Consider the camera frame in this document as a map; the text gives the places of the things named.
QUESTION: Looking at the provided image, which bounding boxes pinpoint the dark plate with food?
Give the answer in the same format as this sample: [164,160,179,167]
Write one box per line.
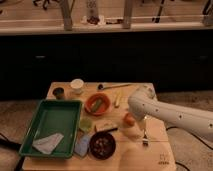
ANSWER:
[89,132,116,160]

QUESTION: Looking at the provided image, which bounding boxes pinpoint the dark small cup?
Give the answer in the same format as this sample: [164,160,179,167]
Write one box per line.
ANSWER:
[53,87,65,100]

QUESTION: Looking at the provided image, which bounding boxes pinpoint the green cucumber piece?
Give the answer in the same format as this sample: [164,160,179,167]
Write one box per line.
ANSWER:
[91,99,103,113]

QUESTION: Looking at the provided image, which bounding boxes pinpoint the orange apple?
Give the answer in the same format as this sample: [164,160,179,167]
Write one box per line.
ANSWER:
[123,113,135,126]

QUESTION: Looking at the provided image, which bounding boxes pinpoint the orange bowl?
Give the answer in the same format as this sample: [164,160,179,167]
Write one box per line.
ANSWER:
[84,93,111,116]

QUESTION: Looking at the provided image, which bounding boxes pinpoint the green plastic tray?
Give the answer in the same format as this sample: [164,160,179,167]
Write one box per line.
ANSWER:
[19,100,82,159]

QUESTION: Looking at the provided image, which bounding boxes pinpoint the wooden shelf frame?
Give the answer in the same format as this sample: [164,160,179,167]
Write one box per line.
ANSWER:
[0,0,213,35]

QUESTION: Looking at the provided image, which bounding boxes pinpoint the brush with black handle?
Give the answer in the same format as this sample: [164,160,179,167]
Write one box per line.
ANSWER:
[95,122,118,132]

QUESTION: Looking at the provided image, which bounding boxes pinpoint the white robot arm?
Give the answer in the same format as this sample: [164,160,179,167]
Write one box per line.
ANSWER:
[128,85,213,142]

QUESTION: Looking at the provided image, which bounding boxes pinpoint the yellow banana piece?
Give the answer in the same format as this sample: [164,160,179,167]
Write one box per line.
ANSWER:
[114,92,122,108]

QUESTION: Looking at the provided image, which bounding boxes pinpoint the metal fork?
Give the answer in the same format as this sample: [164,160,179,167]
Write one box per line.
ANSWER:
[142,130,149,146]

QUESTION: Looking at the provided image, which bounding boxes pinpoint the small green cup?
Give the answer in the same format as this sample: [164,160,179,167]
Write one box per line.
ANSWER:
[79,118,92,132]

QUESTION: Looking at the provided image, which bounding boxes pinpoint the wooden handled black spoon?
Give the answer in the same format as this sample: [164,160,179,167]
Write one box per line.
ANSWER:
[97,83,131,91]

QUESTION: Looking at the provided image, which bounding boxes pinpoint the white cloth in tray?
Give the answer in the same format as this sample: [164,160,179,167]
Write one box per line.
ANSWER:
[32,133,64,155]

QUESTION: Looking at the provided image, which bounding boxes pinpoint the white paper cup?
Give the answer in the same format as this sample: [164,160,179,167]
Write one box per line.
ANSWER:
[70,79,84,94]

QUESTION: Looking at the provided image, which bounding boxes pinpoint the blue sponge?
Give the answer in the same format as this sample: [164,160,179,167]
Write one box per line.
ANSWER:
[74,134,90,157]

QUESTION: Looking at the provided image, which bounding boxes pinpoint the black cable on floor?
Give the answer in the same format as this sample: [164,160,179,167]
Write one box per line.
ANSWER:
[165,125,213,151]

